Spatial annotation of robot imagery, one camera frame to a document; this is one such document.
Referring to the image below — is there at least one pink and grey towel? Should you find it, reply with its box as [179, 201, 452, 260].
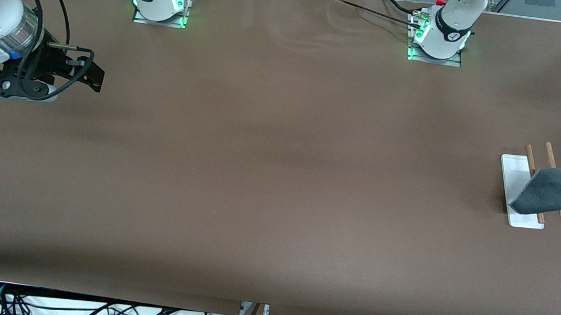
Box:
[508, 163, 561, 219]

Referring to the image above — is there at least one white rack with wooden bars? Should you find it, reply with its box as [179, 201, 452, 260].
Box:
[494, 137, 561, 233]

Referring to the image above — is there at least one brown table cover sheet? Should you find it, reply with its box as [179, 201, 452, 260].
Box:
[0, 0, 561, 315]

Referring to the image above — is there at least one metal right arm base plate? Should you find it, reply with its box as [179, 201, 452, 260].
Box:
[132, 0, 192, 29]

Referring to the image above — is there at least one short black table cable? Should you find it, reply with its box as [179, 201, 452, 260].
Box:
[379, 0, 421, 17]

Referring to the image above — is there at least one long black table cable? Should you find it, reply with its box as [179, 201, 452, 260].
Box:
[316, 0, 427, 30]

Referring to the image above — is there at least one metal table frame bracket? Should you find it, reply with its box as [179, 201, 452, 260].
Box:
[239, 301, 271, 315]

